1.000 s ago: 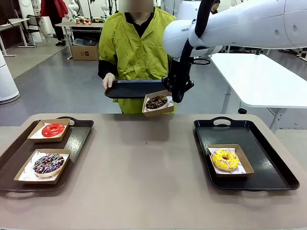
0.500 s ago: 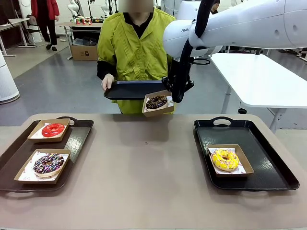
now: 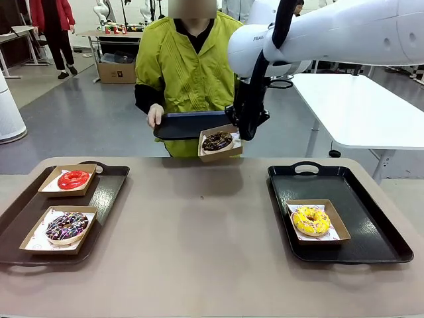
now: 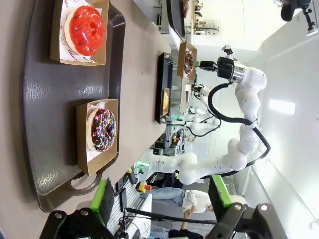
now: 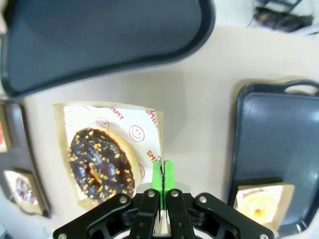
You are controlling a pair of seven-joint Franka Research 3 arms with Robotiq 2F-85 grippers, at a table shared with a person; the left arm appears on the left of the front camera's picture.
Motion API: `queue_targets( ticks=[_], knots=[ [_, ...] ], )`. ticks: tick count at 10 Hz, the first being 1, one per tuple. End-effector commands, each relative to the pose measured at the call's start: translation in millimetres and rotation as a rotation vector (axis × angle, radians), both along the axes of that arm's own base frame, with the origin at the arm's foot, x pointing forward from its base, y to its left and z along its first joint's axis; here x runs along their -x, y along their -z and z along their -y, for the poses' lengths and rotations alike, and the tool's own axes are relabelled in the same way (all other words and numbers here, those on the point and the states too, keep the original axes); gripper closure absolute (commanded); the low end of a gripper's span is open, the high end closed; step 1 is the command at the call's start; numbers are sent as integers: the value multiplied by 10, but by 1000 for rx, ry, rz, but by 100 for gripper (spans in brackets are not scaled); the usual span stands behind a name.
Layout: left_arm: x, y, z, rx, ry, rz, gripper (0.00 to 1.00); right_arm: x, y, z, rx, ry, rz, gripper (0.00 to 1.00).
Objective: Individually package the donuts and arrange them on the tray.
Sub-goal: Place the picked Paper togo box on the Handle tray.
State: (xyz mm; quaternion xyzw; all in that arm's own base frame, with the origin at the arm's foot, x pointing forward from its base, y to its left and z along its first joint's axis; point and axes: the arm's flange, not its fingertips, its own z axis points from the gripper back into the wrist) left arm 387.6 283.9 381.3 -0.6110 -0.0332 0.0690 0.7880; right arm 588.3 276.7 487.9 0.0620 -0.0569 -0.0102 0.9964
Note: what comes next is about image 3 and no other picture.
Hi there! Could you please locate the person in red jacket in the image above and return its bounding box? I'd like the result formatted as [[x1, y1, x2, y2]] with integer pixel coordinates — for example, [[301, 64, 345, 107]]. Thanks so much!
[[29, 0, 79, 80]]

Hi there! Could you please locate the white red-printed paper liner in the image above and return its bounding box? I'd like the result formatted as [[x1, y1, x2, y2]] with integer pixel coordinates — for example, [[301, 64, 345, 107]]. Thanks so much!
[[200, 131, 242, 156], [25, 207, 97, 250], [287, 203, 339, 241], [48, 167, 97, 193]]

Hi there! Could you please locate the black plastic tray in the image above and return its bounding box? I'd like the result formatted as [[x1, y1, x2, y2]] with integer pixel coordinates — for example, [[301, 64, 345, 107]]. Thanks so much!
[[267, 161, 415, 265]]

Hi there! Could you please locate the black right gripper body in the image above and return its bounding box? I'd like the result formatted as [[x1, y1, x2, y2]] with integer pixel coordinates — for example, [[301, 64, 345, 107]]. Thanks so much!
[[231, 78, 263, 110]]

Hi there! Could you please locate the white desk with grey legs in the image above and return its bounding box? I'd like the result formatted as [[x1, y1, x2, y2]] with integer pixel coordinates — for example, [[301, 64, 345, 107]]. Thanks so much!
[[0, 25, 43, 80]]

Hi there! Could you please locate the person's right forearm black sleeve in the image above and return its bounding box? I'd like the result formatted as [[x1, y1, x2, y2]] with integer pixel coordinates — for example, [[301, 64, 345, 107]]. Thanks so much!
[[134, 83, 160, 115]]

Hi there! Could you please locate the brown cardboard box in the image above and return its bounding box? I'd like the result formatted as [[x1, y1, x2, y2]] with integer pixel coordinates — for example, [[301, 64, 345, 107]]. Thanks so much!
[[197, 125, 244, 163], [285, 199, 352, 246], [37, 163, 98, 199], [19, 205, 99, 256]]

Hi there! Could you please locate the large cardboard carton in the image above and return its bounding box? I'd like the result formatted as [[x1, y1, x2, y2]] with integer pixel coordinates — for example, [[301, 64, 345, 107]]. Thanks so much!
[[97, 61, 137, 84]]

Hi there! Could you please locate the wooden top desk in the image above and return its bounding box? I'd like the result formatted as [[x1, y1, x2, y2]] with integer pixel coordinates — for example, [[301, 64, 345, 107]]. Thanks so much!
[[76, 30, 146, 83]]

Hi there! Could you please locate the brown plastic tray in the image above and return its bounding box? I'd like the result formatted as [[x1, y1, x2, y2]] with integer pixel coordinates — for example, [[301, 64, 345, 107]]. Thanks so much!
[[0, 161, 131, 268]]

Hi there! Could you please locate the yellow glazed donut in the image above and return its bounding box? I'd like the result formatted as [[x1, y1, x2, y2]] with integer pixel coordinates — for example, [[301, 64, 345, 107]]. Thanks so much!
[[290, 205, 332, 238]]

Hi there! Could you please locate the white cylindrical appliance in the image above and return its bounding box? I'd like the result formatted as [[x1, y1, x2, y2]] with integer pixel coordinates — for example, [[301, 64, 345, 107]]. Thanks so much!
[[0, 70, 28, 144]]

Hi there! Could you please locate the person's right hand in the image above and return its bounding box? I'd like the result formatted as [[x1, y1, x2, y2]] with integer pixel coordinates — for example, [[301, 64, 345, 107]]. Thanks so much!
[[146, 103, 166, 129]]

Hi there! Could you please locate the black right arm cable sleeve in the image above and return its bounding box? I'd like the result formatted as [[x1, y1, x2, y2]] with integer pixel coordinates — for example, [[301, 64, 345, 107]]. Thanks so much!
[[246, 0, 304, 133]]

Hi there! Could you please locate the chocolate donut with colourful sprinkles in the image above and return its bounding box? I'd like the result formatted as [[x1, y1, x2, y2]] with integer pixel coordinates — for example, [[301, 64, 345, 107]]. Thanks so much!
[[45, 211, 90, 245]]

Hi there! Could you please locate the white table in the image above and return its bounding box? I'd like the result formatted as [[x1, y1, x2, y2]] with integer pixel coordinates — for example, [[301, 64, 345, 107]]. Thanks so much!
[[291, 73, 424, 186]]

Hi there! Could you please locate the person in green jacket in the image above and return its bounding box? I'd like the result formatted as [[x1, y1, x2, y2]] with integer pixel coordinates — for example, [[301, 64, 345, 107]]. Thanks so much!
[[134, 0, 246, 158]]

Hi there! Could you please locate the dark blue serving tray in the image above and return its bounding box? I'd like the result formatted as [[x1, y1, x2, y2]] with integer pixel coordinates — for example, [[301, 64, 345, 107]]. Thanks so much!
[[152, 111, 238, 141]]

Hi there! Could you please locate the red glazed donut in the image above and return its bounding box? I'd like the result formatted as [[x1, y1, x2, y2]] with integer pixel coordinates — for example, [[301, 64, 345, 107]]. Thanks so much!
[[57, 170, 91, 192]]

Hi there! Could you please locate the chocolate donut with brown crumbs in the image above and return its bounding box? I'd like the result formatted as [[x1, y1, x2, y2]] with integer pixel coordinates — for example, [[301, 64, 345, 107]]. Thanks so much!
[[201, 131, 235, 153]]

